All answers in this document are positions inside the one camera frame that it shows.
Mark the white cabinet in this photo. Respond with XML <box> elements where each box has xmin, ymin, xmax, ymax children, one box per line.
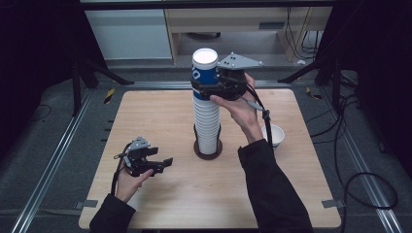
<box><xmin>85</xmin><ymin>9</ymin><xmax>173</xmax><ymax>61</ymax></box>

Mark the bundle of hanging black cables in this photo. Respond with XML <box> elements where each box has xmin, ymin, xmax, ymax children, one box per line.
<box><xmin>286</xmin><ymin>7</ymin><xmax>325</xmax><ymax>61</ymax></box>

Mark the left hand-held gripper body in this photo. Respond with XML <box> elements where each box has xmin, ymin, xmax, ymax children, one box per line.
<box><xmin>114</xmin><ymin>136</ymin><xmax>155</xmax><ymax>178</ymax></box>

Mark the thick black floor cable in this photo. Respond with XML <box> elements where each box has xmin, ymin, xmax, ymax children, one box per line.
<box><xmin>305</xmin><ymin>93</ymin><xmax>399</xmax><ymax>233</ymax></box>

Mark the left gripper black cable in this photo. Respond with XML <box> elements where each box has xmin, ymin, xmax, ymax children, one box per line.
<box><xmin>110</xmin><ymin>150</ymin><xmax>129</xmax><ymax>196</ymax></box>

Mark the yellow black tape strip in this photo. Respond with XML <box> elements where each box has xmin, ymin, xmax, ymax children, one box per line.
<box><xmin>305</xmin><ymin>86</ymin><xmax>324</xmax><ymax>101</ymax></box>
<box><xmin>103</xmin><ymin>87</ymin><xmax>117</xmax><ymax>105</ymax></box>

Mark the person's right hand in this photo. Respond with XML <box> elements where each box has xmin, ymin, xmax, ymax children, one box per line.
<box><xmin>209</xmin><ymin>73</ymin><xmax>265</xmax><ymax>145</ymax></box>

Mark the light wooden desk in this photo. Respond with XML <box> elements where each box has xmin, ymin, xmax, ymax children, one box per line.
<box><xmin>164</xmin><ymin>7</ymin><xmax>334</xmax><ymax>64</ymax></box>

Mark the person's left hand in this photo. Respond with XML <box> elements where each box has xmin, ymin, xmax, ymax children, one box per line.
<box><xmin>116</xmin><ymin>164</ymin><xmax>155</xmax><ymax>203</ymax></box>

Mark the silver metal floor rail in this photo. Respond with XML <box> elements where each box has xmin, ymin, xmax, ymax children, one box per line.
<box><xmin>125</xmin><ymin>80</ymin><xmax>293</xmax><ymax>90</ymax></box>
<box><xmin>11</xmin><ymin>88</ymin><xmax>95</xmax><ymax>233</ymax></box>
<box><xmin>320</xmin><ymin>86</ymin><xmax>404</xmax><ymax>233</ymax></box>

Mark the grey tape patch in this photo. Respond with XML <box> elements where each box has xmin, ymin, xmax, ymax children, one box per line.
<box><xmin>321</xmin><ymin>199</ymin><xmax>345</xmax><ymax>209</ymax></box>
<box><xmin>75</xmin><ymin>199</ymin><xmax>99</xmax><ymax>210</ymax></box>

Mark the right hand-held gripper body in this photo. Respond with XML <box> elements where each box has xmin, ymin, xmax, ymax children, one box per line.
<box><xmin>217</xmin><ymin>51</ymin><xmax>264</xmax><ymax>101</ymax></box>

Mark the blue print paper cup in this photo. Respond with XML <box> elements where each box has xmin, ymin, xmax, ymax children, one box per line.
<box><xmin>260</xmin><ymin>123</ymin><xmax>286</xmax><ymax>150</ymax></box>
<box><xmin>191</xmin><ymin>48</ymin><xmax>221</xmax><ymax>102</ymax></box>

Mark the stack of white paper cups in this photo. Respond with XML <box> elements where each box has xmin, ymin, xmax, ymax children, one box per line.
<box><xmin>192</xmin><ymin>96</ymin><xmax>223</xmax><ymax>155</ymax></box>

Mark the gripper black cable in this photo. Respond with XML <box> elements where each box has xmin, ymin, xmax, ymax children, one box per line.
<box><xmin>244</xmin><ymin>82</ymin><xmax>275</xmax><ymax>150</ymax></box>
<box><xmin>110</xmin><ymin>150</ymin><xmax>129</xmax><ymax>196</ymax></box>

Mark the thin black floor cable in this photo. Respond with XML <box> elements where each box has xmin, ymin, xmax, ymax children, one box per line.
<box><xmin>27</xmin><ymin>103</ymin><xmax>53</xmax><ymax>126</ymax></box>

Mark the black cup holder stand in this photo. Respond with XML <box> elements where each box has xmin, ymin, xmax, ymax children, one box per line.
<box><xmin>192</xmin><ymin>122</ymin><xmax>223</xmax><ymax>161</ymax></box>

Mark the black metal stand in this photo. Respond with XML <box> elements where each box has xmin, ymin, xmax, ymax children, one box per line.
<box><xmin>277</xmin><ymin>54</ymin><xmax>359</xmax><ymax>113</ymax></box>
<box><xmin>71</xmin><ymin>57</ymin><xmax>135</xmax><ymax>117</ymax></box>

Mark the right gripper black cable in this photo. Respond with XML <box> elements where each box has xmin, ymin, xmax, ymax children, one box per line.
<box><xmin>244</xmin><ymin>82</ymin><xmax>275</xmax><ymax>150</ymax></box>

